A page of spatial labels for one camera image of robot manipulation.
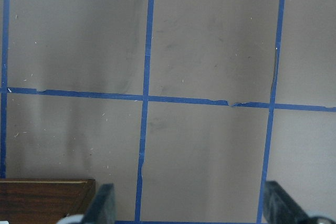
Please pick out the dark brown wooden cabinet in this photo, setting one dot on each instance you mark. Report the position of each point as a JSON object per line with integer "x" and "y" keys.
{"x": 44, "y": 200}

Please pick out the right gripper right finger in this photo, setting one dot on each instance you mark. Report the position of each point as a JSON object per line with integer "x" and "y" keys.
{"x": 279, "y": 207}

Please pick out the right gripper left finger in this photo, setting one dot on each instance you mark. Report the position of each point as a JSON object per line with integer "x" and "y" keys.
{"x": 101, "y": 209}

